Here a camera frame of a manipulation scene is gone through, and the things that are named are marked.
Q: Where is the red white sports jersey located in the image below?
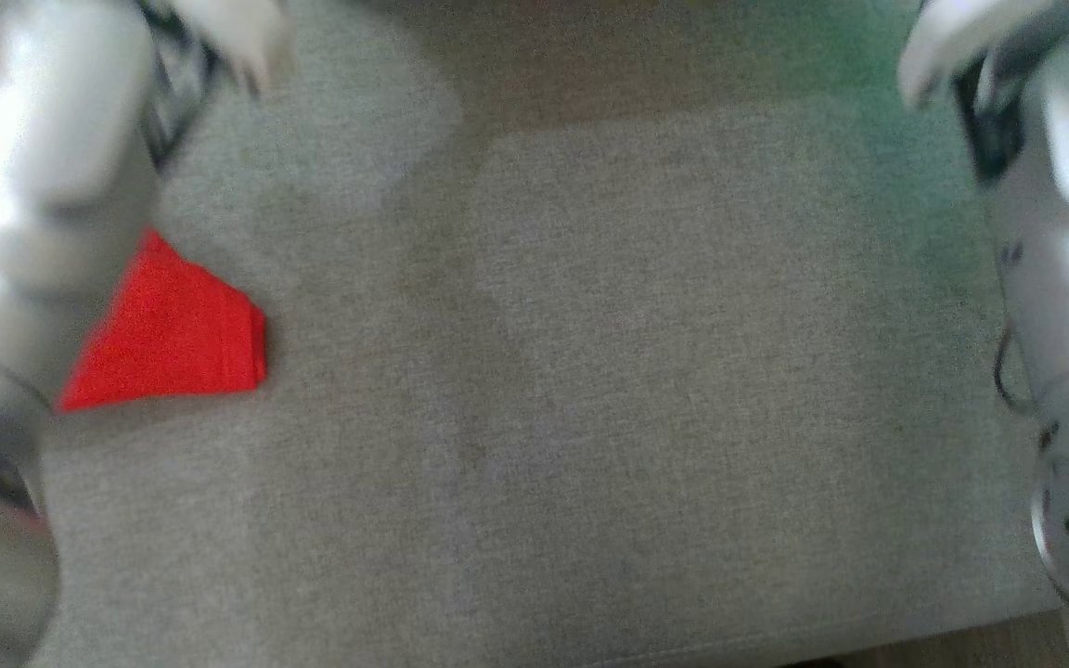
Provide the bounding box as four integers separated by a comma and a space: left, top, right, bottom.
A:
54, 227, 268, 414

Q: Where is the large grey sofa seat cushion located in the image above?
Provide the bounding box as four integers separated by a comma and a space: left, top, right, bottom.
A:
24, 0, 1069, 668

